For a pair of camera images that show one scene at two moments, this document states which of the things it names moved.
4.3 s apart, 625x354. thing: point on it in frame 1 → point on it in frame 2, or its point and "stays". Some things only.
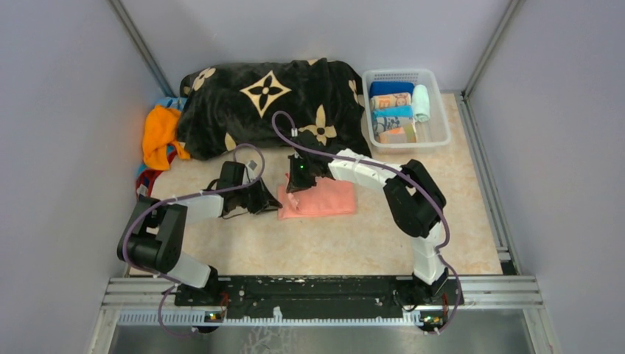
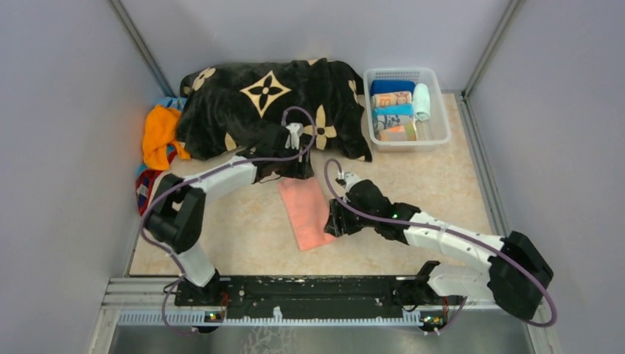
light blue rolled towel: x=399 y=111 stays
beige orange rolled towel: x=389 y=100 stays
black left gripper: x=266 y=200 → x=300 y=169
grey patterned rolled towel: x=382 y=123 stays
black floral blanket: x=226 y=110 stays
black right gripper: x=295 y=184 → x=337 y=221
